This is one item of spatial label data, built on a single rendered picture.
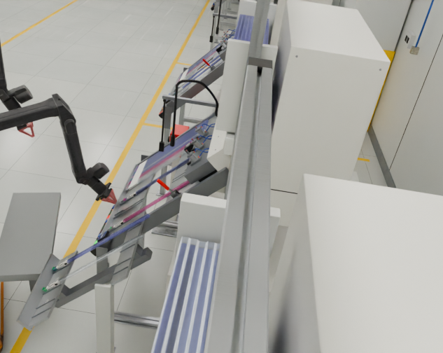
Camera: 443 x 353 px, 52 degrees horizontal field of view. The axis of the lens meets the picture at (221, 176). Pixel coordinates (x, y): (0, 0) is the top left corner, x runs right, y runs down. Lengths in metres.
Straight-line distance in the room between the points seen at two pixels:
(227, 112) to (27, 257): 1.17
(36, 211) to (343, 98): 1.63
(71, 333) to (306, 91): 1.82
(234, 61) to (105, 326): 1.15
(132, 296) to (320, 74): 1.82
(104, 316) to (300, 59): 1.21
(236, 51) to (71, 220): 2.17
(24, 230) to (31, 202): 0.22
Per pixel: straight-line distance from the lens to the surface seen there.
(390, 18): 4.89
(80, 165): 2.17
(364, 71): 1.58
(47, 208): 2.53
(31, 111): 1.89
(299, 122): 1.62
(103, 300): 1.86
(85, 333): 2.71
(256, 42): 1.49
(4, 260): 2.28
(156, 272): 2.99
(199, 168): 1.78
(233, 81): 1.55
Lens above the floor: 2.15
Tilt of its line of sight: 33 degrees down
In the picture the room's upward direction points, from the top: 9 degrees clockwise
